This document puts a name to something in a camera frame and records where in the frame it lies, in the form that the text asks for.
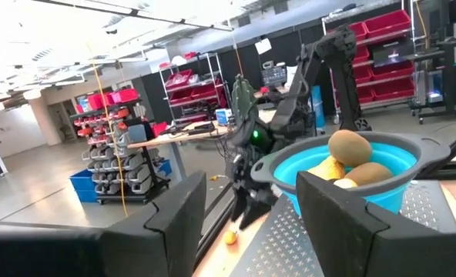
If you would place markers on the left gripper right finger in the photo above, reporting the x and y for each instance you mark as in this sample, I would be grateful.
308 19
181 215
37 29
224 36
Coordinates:
359 246

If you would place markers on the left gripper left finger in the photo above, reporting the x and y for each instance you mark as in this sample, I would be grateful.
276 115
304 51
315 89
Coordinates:
155 246

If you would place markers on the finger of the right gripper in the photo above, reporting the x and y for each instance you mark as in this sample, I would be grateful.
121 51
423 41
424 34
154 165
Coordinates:
255 215
239 204

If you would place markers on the small orange fruit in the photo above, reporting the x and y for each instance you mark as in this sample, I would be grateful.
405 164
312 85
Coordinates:
230 237

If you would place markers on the small yellow-orange fruit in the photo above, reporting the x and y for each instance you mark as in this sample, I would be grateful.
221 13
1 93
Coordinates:
345 183

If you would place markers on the brown kiwi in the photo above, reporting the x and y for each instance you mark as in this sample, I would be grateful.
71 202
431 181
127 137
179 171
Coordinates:
370 173
349 148

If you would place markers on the blue grey collapsible bowl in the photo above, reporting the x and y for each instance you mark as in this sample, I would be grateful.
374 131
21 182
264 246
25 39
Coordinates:
405 154

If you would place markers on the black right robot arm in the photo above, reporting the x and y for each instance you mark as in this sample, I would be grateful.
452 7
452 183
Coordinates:
339 50

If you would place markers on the grey perforated metal stand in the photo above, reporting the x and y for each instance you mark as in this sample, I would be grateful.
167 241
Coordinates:
282 246

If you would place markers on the white and blue box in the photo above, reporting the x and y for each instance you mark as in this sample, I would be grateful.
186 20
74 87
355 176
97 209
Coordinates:
223 116

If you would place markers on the green cactus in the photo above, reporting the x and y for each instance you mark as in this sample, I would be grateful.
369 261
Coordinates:
244 100

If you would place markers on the grey keypad device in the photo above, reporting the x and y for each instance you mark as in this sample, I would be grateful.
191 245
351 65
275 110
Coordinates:
274 75

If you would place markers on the blue plastic bin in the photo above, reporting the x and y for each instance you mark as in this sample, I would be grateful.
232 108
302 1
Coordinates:
82 184

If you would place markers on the wooden work table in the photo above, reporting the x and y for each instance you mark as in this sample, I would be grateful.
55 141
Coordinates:
155 140

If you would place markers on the parts rack with small bins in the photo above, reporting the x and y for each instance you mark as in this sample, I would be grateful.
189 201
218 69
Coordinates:
108 154

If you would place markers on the white paper sign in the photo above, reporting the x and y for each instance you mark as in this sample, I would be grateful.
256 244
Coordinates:
263 46

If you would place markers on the tall shelf with red bins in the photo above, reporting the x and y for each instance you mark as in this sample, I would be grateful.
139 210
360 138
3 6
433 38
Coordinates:
386 23

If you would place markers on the black equipment rack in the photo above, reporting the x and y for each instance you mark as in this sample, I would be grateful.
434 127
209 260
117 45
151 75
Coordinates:
449 77

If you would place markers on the black aluminium table frame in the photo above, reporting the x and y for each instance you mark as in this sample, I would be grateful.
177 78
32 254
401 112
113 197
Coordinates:
212 215

